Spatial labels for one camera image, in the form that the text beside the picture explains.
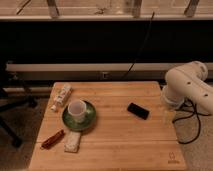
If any white speckled packet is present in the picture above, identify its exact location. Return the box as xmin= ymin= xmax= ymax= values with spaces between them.
xmin=64 ymin=131 xmax=81 ymax=153

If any white ceramic cup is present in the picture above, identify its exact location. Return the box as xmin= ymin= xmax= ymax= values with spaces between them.
xmin=68 ymin=100 xmax=86 ymax=123

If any black hanging cable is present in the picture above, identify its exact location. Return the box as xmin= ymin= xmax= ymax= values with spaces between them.
xmin=121 ymin=11 xmax=156 ymax=81

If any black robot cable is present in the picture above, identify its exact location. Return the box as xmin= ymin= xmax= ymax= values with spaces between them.
xmin=171 ymin=98 xmax=212 ymax=146

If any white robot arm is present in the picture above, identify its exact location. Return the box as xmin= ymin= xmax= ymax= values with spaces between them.
xmin=161 ymin=61 xmax=213 ymax=114

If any green ceramic plate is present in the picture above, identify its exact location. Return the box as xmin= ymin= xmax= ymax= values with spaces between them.
xmin=62 ymin=101 xmax=96 ymax=131

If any white tube with cap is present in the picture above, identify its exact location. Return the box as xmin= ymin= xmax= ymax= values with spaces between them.
xmin=51 ymin=84 xmax=72 ymax=112

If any black office chair base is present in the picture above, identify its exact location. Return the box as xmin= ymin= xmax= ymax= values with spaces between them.
xmin=0 ymin=65 xmax=38 ymax=149

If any red brown wrapped bar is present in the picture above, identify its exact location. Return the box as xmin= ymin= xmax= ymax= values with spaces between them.
xmin=41 ymin=130 xmax=65 ymax=149

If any black smartphone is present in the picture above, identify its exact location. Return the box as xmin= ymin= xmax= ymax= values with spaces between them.
xmin=127 ymin=103 xmax=149 ymax=120

